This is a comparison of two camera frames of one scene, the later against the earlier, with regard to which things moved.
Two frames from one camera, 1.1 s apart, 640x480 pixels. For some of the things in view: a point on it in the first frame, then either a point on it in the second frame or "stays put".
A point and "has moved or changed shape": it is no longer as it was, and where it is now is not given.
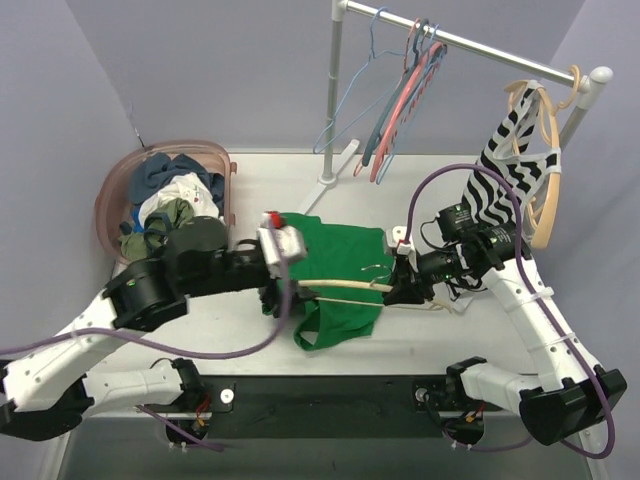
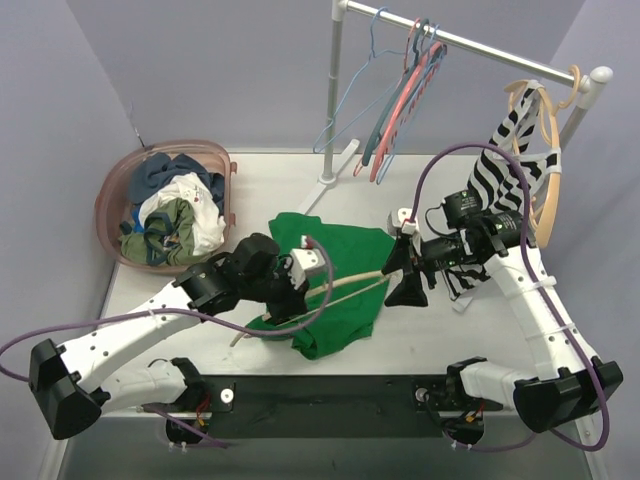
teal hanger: x=396 y=96 stays put
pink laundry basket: x=113 y=202 stays put
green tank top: x=336 y=252 has moved or changed shape
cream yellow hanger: x=427 y=304 → x=325 y=286
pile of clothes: x=166 y=192 stays put
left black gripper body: x=272 y=295 stays put
